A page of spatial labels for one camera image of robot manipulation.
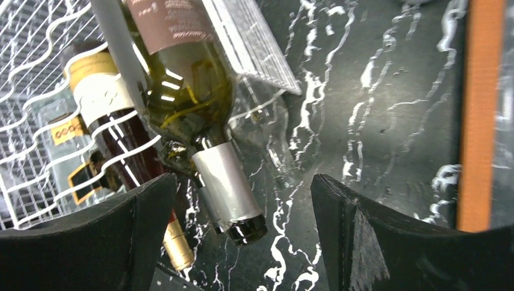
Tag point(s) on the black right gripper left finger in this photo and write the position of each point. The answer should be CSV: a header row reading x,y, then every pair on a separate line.
x,y
113,245

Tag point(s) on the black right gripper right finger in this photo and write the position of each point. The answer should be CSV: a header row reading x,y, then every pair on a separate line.
x,y
369,246

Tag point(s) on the clear bottom glass bottle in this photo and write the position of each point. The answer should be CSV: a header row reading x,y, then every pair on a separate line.
x,y
66,139

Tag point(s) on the green wine bottle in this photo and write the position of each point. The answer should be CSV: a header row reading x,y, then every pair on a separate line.
x,y
190,100

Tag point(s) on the dark gold-capped wine bottle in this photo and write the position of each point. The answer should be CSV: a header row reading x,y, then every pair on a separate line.
x,y
103,95

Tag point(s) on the dark black-capped wine bottle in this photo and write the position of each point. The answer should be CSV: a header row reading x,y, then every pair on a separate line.
x,y
175,157

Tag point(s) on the clear lower neck bottle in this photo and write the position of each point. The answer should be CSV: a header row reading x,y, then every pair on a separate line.
x,y
260,119

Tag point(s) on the orange wooden shelf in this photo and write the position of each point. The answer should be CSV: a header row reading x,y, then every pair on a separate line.
x,y
486,180

